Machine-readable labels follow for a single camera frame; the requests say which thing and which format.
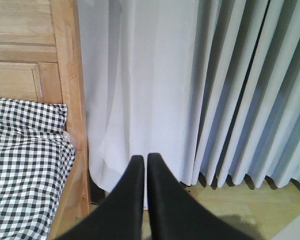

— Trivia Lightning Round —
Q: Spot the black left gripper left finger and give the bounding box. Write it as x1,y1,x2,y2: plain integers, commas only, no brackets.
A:
58,155,145,240

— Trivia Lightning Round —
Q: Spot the white sheer curtain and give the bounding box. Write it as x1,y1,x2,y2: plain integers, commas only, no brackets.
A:
76,0,200,211

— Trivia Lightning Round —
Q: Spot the black white checkered bedding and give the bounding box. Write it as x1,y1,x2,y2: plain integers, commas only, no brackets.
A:
0,97,76,240

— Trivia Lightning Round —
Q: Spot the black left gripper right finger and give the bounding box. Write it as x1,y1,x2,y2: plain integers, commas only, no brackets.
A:
147,153,263,240

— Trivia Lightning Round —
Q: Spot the wooden bed frame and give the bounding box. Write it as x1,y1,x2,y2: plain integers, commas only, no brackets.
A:
0,0,90,240

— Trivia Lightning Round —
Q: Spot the grey pleated curtain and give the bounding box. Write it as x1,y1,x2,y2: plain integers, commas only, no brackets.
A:
179,0,300,188

